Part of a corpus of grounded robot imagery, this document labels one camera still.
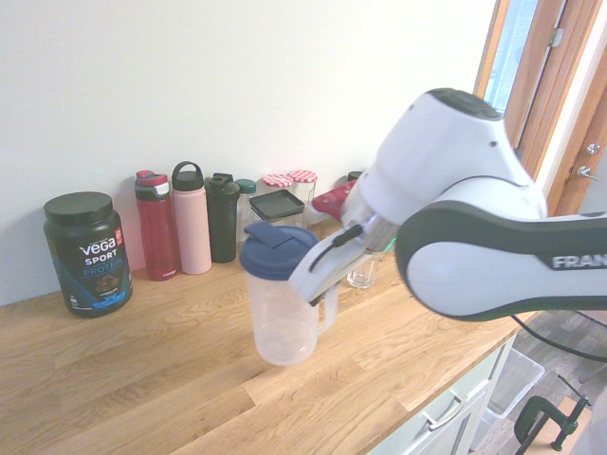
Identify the pale kitchen cabinet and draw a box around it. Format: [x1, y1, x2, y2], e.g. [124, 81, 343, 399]
[378, 331, 518, 455]

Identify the square container black lid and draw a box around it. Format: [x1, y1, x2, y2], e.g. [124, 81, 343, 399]
[248, 191, 306, 227]

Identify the silver cabinet bar handle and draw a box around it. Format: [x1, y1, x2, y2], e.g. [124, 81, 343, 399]
[421, 391, 469, 430]

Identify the clear plastic storage bin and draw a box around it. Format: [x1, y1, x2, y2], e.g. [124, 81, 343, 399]
[483, 348, 546, 421]

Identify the tall jar red checkered lid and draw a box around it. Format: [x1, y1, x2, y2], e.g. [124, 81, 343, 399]
[262, 173, 295, 196]
[288, 169, 319, 214]

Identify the green metal clamp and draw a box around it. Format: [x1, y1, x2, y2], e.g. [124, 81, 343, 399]
[514, 395, 592, 451]

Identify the clear pitcher blue lid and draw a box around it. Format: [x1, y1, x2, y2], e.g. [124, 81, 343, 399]
[238, 221, 340, 368]

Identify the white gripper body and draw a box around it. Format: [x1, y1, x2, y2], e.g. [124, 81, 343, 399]
[285, 221, 380, 307]

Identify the wooden door frame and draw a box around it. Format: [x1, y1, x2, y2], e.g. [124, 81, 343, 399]
[473, 0, 607, 214]

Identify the clear drinking glass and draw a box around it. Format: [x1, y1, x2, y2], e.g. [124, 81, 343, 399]
[345, 253, 381, 291]

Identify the black shaker bottle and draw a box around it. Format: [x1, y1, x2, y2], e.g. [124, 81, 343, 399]
[204, 173, 241, 264]

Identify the silver door handle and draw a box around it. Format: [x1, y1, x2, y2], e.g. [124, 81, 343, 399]
[576, 141, 601, 183]

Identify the clear bottle dark green lid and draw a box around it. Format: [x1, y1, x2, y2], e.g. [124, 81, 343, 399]
[234, 178, 258, 229]

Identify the black Vega protein tub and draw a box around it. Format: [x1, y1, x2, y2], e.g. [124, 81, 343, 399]
[42, 191, 135, 319]

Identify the red water bottle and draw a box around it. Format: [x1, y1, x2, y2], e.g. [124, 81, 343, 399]
[134, 170, 180, 282]

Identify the pink bottle black lid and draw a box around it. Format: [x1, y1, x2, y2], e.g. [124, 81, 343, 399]
[170, 160, 213, 276]

